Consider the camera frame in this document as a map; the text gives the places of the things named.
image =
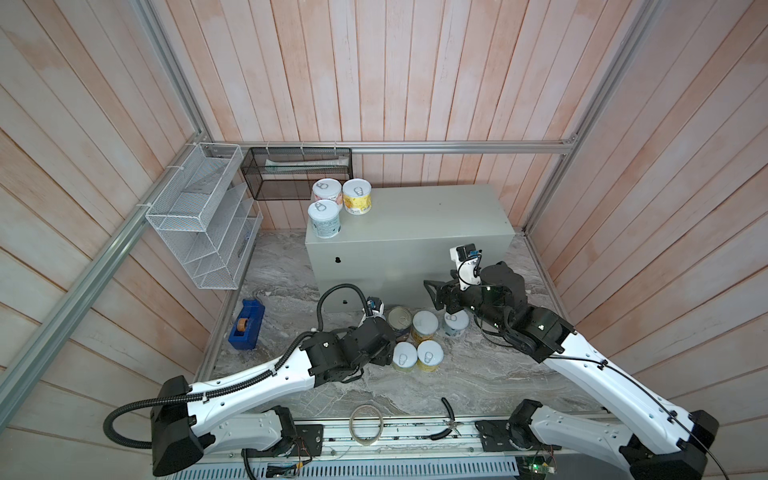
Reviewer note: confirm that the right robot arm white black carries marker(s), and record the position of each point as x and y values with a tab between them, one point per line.
653	437

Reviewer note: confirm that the teal labelled can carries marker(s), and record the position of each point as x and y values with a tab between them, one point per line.
324	218

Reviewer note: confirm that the yellow can back row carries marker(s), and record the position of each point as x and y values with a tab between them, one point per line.
424	326

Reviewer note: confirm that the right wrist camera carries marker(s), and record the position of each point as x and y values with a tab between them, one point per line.
467	261

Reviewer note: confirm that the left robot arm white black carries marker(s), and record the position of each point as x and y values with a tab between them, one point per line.
187	421

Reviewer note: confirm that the open-top dark metal can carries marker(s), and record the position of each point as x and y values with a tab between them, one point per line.
400	320

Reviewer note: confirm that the yellow labelled can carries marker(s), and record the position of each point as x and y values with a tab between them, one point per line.
357	196

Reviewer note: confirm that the yellow can front right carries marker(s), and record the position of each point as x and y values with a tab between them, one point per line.
430	355

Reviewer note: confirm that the pink labelled can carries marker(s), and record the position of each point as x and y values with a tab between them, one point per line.
328	189

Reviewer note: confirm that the blue tape dispenser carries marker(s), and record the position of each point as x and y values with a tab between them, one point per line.
245	331

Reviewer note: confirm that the grey metal cabinet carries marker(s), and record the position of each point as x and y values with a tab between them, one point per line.
406	239

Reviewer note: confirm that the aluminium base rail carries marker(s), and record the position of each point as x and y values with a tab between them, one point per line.
397	448

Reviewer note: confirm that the black pliers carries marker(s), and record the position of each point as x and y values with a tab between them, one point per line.
450	424

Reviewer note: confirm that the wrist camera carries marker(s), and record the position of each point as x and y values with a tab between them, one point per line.
467	261
374	307

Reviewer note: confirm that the black mesh basket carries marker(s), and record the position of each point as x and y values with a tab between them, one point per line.
288	173

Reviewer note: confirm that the left aluminium wall rail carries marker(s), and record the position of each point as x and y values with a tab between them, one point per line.
38	353

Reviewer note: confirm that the green can front middle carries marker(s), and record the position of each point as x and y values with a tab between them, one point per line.
405	356

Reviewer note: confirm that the teal can back right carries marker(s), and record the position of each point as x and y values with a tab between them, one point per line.
455	324

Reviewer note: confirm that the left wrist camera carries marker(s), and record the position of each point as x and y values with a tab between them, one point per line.
374	307

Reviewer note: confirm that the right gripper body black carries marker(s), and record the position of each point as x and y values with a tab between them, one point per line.
471	301

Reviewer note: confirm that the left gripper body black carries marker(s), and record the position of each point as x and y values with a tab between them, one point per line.
382	357

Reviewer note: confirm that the horizontal aluminium wall rail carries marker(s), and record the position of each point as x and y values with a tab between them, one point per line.
422	147

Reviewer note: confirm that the white wire mesh shelf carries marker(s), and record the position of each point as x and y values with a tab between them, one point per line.
208	223

